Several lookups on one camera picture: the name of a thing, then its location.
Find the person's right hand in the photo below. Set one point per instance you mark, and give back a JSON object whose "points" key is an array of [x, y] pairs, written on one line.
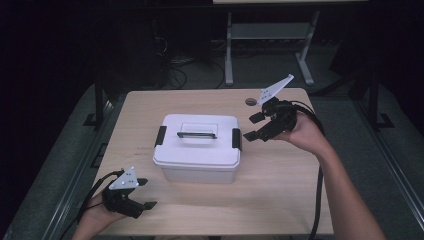
{"points": [[303, 133]]}

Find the person's left hand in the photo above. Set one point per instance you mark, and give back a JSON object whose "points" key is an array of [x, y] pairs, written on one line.
{"points": [[95, 216]]}

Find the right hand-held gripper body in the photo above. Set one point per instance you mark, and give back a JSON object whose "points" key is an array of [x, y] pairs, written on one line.
{"points": [[283, 118]]}

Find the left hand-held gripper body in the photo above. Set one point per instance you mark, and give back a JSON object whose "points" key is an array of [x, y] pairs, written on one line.
{"points": [[120, 201]]}

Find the grey metal frame table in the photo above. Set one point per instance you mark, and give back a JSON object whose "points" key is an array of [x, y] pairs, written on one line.
{"points": [[266, 30]]}

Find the white plastic storage box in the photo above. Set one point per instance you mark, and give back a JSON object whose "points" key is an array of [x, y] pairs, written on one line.
{"points": [[200, 175]]}

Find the black metal stand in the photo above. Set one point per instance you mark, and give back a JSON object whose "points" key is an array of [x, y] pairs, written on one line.
{"points": [[99, 100], [374, 100]]}

